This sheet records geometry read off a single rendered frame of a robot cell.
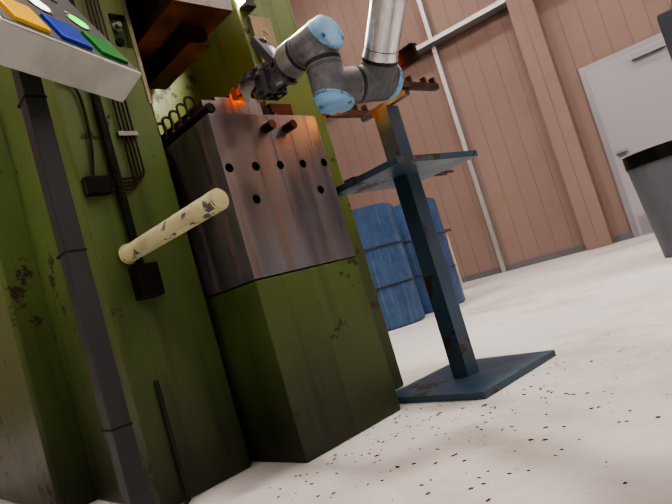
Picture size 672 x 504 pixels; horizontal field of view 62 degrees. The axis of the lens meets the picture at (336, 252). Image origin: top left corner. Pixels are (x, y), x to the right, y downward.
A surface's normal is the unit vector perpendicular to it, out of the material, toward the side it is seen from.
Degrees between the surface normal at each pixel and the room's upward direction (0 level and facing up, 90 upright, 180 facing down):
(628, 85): 90
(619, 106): 90
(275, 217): 90
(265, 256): 90
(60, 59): 150
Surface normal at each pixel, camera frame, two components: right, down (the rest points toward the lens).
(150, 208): 0.66, -0.25
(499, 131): -0.56, 0.11
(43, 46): 0.69, 0.68
